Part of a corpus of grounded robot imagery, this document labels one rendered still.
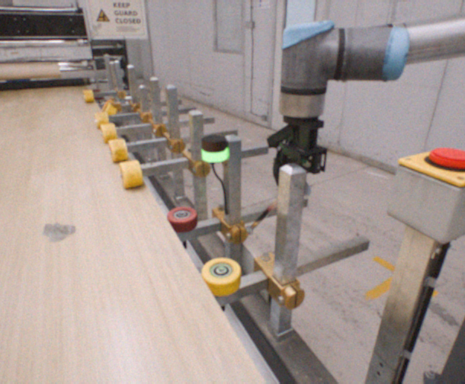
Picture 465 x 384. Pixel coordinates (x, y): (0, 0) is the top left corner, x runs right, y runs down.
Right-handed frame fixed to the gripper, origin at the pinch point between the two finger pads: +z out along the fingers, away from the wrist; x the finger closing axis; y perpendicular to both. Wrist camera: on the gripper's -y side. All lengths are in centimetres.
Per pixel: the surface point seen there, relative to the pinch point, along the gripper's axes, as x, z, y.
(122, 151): -28, 4, -64
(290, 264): -8.0, 7.6, 12.6
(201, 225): -15.8, 12.7, -17.3
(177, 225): -23.1, 9.3, -15.0
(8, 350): -57, 9, 8
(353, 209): 152, 99, -112
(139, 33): 27, -35, -265
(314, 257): 3.3, 13.5, 7.4
